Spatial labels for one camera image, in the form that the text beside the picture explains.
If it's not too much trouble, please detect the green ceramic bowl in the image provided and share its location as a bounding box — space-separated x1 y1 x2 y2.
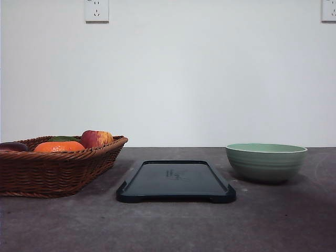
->
226 143 307 182

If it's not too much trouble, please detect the brown wicker basket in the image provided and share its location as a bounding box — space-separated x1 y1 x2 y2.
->
0 130 128 198

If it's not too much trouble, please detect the dark rectangular tray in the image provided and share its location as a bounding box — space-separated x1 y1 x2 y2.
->
117 160 236 203

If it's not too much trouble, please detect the red yellow apple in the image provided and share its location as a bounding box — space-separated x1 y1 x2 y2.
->
81 130 113 148

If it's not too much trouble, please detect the green fruit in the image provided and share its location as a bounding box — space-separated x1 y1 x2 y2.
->
48 136 79 141

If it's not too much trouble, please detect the orange tangerine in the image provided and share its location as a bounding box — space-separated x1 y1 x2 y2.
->
34 141 85 152

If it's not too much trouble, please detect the dark purple fruit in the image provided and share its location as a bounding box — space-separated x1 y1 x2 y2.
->
0 142 28 152

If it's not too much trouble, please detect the white wall socket left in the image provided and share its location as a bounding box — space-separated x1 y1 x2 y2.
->
84 0 110 25

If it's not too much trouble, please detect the white wall socket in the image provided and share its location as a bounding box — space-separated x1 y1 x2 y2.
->
84 0 110 25
321 0 336 23

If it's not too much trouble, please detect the white wall socket right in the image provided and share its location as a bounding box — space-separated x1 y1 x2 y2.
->
321 0 336 23

